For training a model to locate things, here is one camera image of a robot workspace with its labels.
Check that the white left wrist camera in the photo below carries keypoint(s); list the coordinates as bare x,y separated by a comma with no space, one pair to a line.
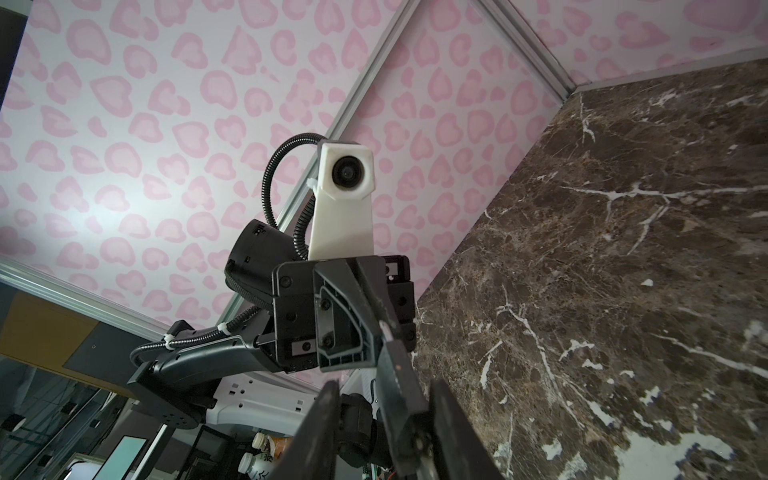
342,225

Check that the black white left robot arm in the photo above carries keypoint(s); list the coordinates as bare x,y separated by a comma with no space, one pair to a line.
176,376

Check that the small black key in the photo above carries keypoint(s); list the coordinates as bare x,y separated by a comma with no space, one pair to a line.
405,410

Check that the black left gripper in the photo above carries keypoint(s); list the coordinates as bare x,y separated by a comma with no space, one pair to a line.
334,315

